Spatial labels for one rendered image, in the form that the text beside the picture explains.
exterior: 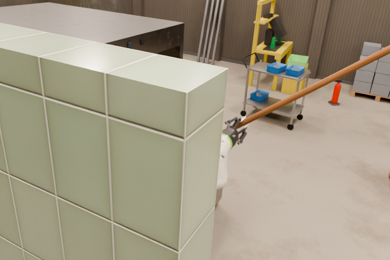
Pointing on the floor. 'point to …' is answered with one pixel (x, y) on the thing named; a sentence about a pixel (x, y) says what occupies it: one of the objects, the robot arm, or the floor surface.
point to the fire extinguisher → (336, 94)
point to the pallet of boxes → (373, 74)
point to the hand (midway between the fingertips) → (242, 122)
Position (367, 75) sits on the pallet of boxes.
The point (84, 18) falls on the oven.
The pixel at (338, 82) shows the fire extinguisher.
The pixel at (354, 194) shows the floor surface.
